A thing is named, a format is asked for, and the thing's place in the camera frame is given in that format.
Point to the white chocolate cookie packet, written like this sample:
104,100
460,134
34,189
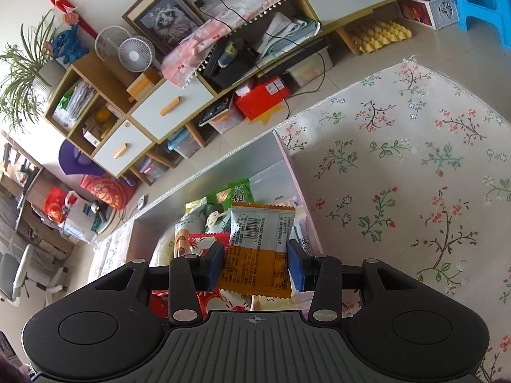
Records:
193,221

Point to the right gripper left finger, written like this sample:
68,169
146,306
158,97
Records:
184,277

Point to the white desk fan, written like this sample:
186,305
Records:
136,53

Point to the orange silver snack packet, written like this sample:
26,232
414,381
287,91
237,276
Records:
256,259

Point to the white office chair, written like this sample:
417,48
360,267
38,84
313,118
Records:
16,273

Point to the red cylindrical tin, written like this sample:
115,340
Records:
113,192

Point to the green cartoon snack packet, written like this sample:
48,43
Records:
219,204

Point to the white printed carton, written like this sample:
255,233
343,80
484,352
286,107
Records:
435,14

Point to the red candy packet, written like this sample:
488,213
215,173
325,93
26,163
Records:
215,299

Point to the yellow egg tray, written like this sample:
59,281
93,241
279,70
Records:
371,37

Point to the white blue snack packet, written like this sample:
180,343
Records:
302,233

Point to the framed cat picture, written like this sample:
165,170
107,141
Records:
164,22

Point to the pink cardboard box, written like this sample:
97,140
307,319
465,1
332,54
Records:
273,178

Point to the red cardboard box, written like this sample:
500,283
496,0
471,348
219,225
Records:
261,98

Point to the white rice cracker packet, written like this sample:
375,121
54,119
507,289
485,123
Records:
164,250

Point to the potted green plant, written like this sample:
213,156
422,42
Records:
32,74

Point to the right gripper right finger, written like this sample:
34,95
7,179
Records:
327,277

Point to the white drawer cabinet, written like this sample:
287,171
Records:
130,114

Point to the purple cap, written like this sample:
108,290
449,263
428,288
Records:
73,162

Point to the floral tablecloth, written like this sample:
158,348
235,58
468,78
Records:
408,167

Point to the pink floral cloth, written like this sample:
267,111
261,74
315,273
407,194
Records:
179,66

